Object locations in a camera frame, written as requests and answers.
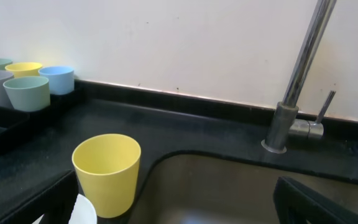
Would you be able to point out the steel sink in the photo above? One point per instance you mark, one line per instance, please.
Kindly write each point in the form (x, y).
(213, 193)

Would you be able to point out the yellow cup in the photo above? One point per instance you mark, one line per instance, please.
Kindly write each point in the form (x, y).
(107, 183)
(23, 68)

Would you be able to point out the steel tap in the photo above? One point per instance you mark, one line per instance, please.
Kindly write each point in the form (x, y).
(280, 124)

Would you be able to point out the white cup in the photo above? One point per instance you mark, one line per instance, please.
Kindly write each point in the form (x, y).
(84, 211)

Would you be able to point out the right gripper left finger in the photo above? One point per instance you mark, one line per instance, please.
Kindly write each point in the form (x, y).
(48, 199)

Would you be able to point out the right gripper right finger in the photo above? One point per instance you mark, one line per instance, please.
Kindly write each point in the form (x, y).
(300, 202)

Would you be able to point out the blue cup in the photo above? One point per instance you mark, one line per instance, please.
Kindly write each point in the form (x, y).
(59, 82)

